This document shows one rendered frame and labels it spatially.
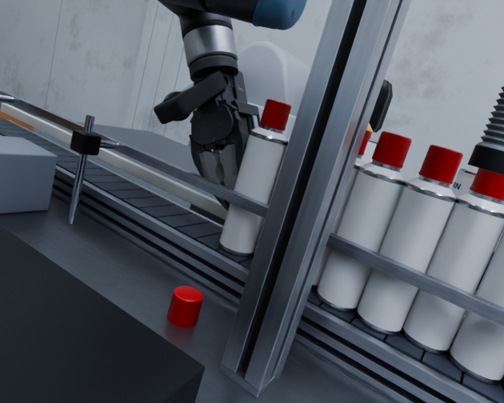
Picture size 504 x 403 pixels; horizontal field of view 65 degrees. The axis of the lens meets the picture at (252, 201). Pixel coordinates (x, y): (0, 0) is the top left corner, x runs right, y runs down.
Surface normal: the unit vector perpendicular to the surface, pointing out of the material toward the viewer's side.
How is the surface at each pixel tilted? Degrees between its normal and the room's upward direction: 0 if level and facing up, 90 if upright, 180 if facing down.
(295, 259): 90
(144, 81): 90
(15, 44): 90
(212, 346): 0
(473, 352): 90
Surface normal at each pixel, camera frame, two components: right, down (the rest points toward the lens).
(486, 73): -0.46, 0.08
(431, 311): -0.68, -0.02
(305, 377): 0.27, -0.93
